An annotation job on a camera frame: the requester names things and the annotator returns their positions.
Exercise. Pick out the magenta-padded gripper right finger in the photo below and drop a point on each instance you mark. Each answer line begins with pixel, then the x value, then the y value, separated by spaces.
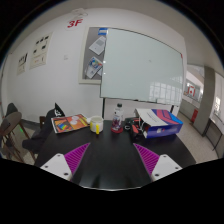
pixel 147 159

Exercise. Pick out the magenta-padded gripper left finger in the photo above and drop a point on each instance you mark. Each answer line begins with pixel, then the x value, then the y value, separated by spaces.
pixel 76 159

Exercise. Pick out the clear black-capped drink bottle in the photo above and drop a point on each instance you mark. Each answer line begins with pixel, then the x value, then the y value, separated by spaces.
pixel 117 120

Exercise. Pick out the red and black handheld tool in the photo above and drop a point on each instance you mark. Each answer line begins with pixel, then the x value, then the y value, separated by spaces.
pixel 135 130

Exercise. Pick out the colourful printed booklet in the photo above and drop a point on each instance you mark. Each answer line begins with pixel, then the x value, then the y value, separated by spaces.
pixel 68 124

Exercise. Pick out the blue and white cardboard box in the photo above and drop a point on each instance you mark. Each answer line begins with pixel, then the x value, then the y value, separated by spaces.
pixel 163 126

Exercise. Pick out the black jacket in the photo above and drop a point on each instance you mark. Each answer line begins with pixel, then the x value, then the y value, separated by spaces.
pixel 43 133

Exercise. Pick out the flat round red coaster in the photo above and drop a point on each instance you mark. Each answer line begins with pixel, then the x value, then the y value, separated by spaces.
pixel 115 132

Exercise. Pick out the dark wooden chair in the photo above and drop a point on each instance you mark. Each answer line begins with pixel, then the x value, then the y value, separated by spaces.
pixel 11 121

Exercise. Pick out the large whiteboard on stand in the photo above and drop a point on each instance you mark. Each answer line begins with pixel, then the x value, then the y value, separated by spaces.
pixel 140 66

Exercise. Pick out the grey wall bulletin board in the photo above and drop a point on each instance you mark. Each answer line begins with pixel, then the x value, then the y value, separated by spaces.
pixel 85 50

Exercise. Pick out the small white wall poster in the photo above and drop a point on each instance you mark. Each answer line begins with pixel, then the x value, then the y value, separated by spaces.
pixel 22 64

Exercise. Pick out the large white wall poster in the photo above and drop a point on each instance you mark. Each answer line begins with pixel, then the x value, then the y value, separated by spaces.
pixel 40 50

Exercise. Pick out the red wall sign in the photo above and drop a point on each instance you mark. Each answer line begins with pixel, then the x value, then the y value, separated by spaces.
pixel 74 23

